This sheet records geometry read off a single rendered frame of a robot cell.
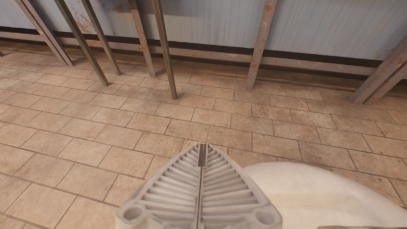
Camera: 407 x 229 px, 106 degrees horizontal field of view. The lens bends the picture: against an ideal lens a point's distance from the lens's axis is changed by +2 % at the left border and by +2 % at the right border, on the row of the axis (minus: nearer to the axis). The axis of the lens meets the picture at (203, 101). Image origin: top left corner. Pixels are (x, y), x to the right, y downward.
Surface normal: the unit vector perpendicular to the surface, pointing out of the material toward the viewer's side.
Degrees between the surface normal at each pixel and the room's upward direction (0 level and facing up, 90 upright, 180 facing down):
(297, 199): 69
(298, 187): 0
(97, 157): 0
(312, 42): 90
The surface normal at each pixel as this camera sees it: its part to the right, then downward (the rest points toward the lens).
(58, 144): 0.00, -0.71
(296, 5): -0.22, 0.69
